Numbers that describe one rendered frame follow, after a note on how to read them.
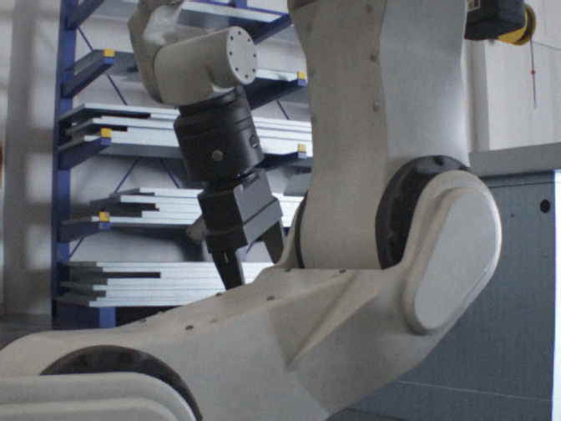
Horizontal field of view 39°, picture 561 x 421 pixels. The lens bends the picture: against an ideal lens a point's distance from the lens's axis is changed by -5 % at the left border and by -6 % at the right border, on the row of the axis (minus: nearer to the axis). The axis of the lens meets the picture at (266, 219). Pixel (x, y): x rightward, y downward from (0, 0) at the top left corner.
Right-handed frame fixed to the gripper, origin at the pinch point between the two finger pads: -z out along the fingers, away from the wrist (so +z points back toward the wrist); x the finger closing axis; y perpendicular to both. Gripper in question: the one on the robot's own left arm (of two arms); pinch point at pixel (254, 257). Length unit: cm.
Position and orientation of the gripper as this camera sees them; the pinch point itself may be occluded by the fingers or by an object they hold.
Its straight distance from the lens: 98.4
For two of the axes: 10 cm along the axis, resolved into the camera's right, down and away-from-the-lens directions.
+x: 4.4, -3.6, 8.2
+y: -8.5, 1.2, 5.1
